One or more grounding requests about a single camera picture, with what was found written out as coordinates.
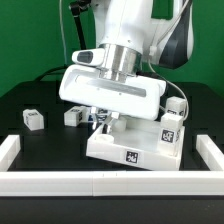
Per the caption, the black cable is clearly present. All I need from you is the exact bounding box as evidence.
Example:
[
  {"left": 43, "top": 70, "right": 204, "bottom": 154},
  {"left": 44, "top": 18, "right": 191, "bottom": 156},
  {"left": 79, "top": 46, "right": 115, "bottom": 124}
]
[{"left": 34, "top": 65, "right": 69, "bottom": 82}]

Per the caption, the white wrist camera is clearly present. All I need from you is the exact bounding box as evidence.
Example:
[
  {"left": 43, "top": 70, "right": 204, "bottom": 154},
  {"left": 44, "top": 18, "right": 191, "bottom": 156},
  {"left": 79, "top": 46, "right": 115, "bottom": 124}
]
[{"left": 72, "top": 48, "right": 105, "bottom": 66}]

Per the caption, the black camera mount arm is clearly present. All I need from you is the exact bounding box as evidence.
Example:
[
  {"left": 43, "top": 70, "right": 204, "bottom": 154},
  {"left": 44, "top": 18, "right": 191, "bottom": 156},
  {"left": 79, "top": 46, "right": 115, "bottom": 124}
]
[{"left": 69, "top": 0, "right": 91, "bottom": 50}]

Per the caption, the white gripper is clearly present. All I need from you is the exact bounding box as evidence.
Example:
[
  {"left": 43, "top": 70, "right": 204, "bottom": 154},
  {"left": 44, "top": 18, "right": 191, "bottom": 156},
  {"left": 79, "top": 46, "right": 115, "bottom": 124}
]
[{"left": 59, "top": 65, "right": 166, "bottom": 134}]

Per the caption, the white U-shaped obstacle fence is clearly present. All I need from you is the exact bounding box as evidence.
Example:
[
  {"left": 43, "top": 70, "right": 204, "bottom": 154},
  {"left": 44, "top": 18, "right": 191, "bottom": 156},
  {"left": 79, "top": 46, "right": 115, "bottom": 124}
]
[{"left": 0, "top": 135, "right": 224, "bottom": 197}]

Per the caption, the white square tabletop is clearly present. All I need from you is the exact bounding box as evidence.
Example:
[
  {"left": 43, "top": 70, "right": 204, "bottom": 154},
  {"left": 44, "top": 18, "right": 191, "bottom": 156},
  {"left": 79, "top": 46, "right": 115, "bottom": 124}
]
[{"left": 86, "top": 116, "right": 185, "bottom": 171}]

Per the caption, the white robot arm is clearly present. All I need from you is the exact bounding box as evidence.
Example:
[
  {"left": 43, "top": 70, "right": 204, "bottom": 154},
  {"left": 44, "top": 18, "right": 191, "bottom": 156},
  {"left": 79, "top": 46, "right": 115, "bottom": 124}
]
[{"left": 59, "top": 0, "right": 194, "bottom": 120}]

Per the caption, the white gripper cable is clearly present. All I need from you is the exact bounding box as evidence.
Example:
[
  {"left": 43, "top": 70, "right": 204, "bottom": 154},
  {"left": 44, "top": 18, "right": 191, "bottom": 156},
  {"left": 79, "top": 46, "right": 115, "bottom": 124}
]
[{"left": 146, "top": 0, "right": 194, "bottom": 122}]

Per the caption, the fiducial marker sheet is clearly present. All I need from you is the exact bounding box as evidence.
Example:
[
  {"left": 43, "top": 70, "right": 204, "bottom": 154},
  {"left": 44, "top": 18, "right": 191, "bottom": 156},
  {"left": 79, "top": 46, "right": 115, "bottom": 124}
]
[{"left": 88, "top": 108, "right": 108, "bottom": 123}]

